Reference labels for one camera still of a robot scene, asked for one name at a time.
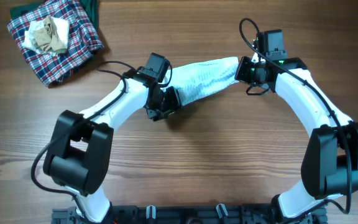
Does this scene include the beige crumpled garment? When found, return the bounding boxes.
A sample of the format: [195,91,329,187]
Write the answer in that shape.
[33,16,70,54]

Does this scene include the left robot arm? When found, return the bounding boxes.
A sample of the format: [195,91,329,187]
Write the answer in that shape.
[41,53,181,223]

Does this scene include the white crumpled garment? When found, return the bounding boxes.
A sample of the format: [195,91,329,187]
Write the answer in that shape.
[22,16,70,57]

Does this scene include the light blue striped baby pants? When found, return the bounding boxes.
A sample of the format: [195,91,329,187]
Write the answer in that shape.
[163,57,239,106]

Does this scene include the red blue plaid garment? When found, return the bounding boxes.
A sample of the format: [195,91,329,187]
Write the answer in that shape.
[7,0,104,87]

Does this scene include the dark green garment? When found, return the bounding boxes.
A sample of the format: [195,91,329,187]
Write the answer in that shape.
[10,0,99,30]

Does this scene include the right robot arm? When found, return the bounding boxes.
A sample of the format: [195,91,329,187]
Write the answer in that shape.
[235,29,358,223]

